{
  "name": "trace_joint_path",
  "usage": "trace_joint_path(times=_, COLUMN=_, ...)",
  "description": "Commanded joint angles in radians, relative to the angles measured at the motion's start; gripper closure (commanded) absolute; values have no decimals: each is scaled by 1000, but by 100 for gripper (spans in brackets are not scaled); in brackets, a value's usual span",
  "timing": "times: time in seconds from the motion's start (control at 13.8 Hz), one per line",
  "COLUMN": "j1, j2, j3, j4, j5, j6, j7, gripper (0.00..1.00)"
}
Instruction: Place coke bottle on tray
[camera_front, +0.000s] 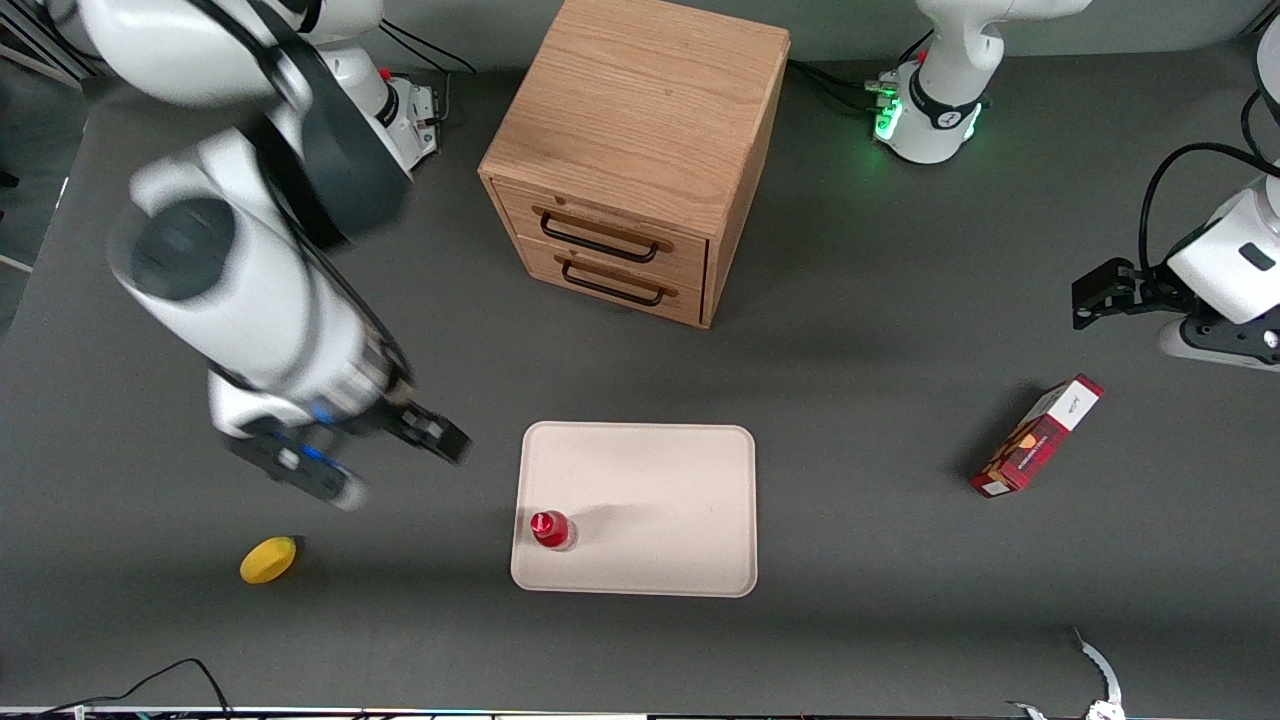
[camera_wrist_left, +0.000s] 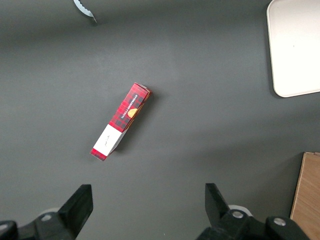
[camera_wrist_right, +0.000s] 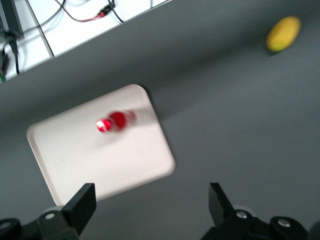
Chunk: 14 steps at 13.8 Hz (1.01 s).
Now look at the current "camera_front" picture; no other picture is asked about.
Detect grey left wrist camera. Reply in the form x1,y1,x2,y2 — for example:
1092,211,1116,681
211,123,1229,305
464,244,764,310
1158,316,1280,373

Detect wooden two-drawer cabinet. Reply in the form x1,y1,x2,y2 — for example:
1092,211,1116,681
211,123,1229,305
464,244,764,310
477,0,793,330

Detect black cables at arm base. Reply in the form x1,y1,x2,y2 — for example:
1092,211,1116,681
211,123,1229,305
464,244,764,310
788,30,936,113
378,20,481,123

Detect white curved plastic clamp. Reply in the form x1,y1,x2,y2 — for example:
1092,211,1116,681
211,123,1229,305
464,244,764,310
1005,625,1127,720

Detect black cables at right arm base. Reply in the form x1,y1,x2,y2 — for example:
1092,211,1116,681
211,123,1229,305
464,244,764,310
378,20,481,123

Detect yellow lemon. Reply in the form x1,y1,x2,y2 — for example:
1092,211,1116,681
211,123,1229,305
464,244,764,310
239,536,299,586

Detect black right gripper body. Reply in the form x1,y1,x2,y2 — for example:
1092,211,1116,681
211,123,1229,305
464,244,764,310
325,365,426,443

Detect red coke bottle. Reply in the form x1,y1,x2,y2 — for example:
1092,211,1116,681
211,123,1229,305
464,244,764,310
529,509,579,553

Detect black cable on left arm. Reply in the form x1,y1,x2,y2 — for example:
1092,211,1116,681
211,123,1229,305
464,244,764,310
1140,88,1280,273

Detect beige plastic tray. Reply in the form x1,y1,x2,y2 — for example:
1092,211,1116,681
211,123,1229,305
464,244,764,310
510,421,759,599

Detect red and white snack box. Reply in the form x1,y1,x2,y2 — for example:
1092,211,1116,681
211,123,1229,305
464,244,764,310
969,373,1106,500

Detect wooden drawer front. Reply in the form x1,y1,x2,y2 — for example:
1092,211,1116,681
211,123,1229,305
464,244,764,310
494,180,710,292
514,236,705,327

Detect black metal drawer handle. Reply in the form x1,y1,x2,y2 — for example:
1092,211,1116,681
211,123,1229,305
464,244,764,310
539,207,662,265
561,257,667,308

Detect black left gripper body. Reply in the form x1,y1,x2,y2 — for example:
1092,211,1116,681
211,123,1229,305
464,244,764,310
1129,263,1202,317

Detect black cables at left arm base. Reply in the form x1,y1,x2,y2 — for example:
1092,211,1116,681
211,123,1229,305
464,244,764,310
788,30,936,113

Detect thin black table-edge cable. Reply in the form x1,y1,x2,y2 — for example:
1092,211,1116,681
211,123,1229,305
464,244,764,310
30,657,234,720

